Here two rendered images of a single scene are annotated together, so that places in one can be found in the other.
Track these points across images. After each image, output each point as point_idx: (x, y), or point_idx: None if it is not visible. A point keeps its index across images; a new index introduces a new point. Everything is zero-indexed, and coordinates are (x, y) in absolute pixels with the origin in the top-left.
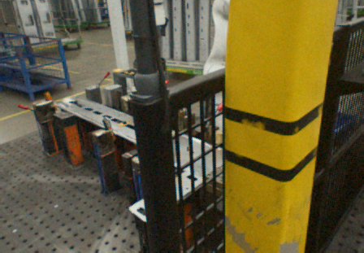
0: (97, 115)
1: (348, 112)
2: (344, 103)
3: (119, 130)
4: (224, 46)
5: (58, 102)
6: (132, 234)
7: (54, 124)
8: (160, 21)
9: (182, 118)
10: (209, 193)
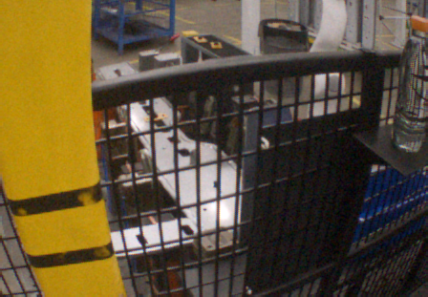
0: None
1: (401, 185)
2: (392, 172)
3: (141, 127)
4: (333, 33)
5: (102, 68)
6: (120, 268)
7: None
8: None
9: (235, 129)
10: (197, 257)
